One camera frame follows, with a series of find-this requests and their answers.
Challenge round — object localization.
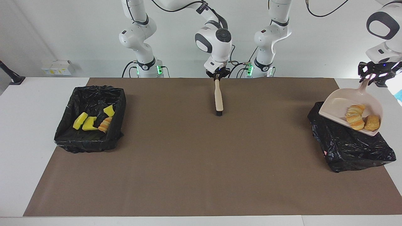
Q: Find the beige hand brush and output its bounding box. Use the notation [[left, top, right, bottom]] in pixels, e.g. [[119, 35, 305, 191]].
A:
[[214, 78, 224, 116]]

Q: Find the pale lumpy toy bread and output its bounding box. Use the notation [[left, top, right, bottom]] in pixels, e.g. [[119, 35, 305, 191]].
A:
[[347, 104, 366, 116]]

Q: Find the beige plastic dustpan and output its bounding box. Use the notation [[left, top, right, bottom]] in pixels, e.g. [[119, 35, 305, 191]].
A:
[[318, 74, 384, 137]]

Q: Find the brown toy croquette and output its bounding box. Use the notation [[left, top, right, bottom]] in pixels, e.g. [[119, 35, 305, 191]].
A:
[[364, 114, 381, 132]]

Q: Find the orange striped toy croissant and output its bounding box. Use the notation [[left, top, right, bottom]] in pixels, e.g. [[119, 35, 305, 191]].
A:
[[345, 114, 366, 131]]

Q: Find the tan toy bread piece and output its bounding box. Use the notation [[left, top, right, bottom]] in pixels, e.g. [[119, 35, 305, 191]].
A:
[[98, 117, 113, 133]]

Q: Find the yellow sponge piece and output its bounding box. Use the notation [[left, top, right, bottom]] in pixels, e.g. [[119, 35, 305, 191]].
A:
[[82, 116, 98, 131], [73, 112, 89, 130]]

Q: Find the black-bagged bin with pink spot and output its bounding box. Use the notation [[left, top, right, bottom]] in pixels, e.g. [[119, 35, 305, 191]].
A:
[[307, 101, 397, 173]]

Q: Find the brown paper table mat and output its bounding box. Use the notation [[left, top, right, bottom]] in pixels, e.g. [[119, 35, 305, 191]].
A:
[[23, 77, 402, 217]]

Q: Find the black base cable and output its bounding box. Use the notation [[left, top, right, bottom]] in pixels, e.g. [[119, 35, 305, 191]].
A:
[[122, 60, 139, 78], [228, 61, 252, 78]]

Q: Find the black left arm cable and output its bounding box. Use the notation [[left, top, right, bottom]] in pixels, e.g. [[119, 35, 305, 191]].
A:
[[306, 0, 349, 18]]

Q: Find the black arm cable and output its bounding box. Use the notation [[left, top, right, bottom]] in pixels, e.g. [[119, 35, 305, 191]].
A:
[[306, 0, 349, 18], [151, 0, 236, 63]]

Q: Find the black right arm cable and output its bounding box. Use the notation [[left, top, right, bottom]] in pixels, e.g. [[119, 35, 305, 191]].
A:
[[151, 0, 236, 63]]

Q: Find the white wall socket box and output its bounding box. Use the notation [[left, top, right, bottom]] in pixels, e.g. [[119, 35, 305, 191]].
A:
[[42, 60, 76, 76]]

